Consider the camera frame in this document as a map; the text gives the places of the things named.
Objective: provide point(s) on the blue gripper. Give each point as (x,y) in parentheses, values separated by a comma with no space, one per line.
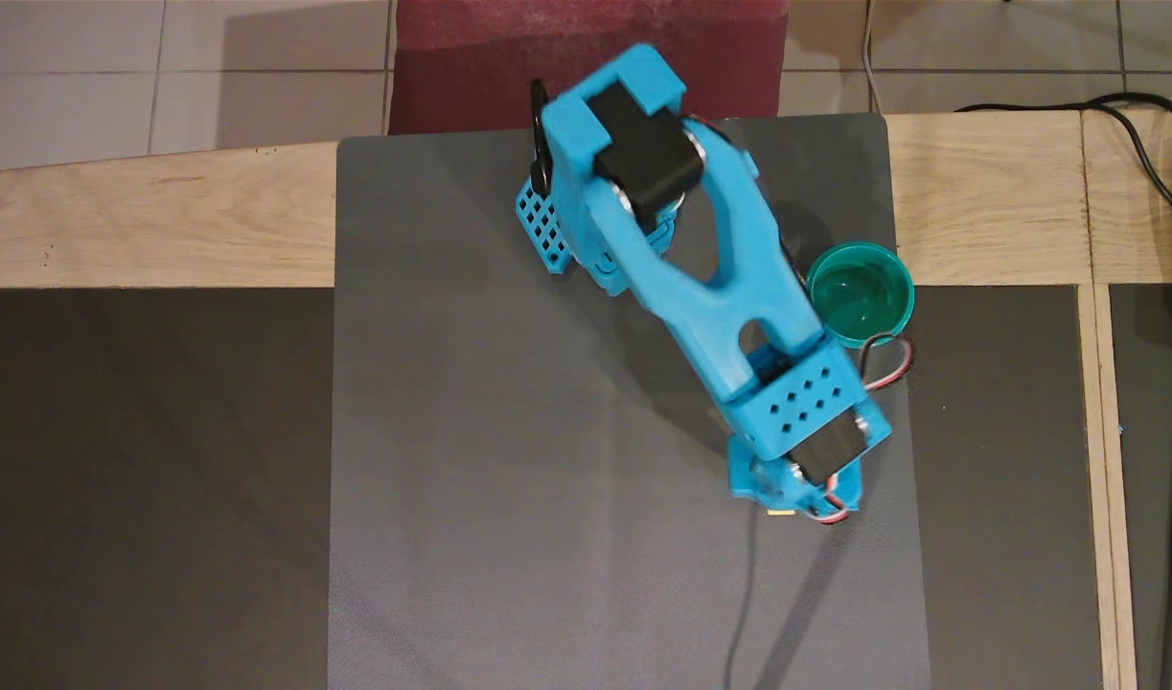
(750,476)

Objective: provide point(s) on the cream lego brick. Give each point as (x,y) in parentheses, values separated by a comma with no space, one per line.
(782,513)

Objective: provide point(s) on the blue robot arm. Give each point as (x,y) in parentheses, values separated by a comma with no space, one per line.
(700,259)

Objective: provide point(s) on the green plastic cup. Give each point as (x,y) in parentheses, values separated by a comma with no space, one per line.
(859,297)

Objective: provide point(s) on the dark grey work mat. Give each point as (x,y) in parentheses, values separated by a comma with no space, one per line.
(509,460)

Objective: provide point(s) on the dark red cloth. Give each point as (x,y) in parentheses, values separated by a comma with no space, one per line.
(509,67)

